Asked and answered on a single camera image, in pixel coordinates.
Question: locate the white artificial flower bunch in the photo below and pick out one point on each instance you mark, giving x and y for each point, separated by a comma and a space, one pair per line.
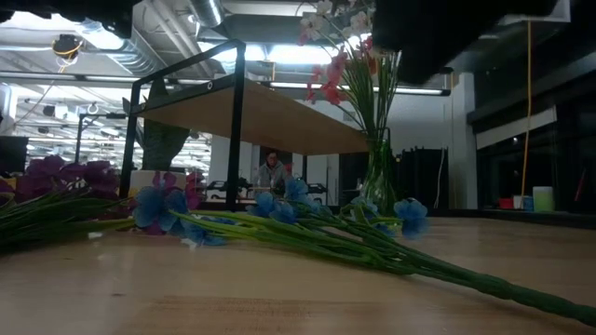
313, 23

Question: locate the black monitor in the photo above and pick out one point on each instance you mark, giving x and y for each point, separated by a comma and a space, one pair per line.
13, 153

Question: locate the person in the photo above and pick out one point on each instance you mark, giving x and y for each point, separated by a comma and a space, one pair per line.
272, 174

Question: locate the red artificial flower bunch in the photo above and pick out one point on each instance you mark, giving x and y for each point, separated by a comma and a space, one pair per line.
333, 90

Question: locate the lime green cup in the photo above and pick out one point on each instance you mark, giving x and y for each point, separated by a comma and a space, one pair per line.
544, 199

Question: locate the green artificial leaf stem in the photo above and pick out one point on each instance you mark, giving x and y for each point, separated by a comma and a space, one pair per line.
164, 179

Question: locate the blue artificial flower bunch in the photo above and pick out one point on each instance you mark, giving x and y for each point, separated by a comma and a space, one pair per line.
512, 292

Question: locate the white cup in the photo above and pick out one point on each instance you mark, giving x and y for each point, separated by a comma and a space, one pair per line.
518, 202

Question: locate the wooden shelf black metal frame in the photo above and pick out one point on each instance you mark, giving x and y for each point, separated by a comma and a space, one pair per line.
261, 116

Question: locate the green glass vase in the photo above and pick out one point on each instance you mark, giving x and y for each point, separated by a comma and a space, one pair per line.
378, 186

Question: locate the silver spiral air duct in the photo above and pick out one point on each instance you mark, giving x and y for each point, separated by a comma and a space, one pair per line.
135, 51
207, 11

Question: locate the green plant in white pot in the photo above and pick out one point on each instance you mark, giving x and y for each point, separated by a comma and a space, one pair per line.
160, 144

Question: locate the blue cup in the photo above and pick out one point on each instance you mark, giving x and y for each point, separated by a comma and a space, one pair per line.
528, 203

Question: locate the long ceiling light fixture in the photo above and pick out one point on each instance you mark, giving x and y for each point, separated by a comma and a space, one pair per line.
419, 89
112, 78

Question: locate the black cabinet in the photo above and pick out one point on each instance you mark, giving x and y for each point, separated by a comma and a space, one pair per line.
421, 177

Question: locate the purple artificial flower bunch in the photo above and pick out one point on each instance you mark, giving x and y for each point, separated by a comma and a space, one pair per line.
46, 170

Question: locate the red container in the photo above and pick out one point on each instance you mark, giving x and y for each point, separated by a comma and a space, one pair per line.
506, 204

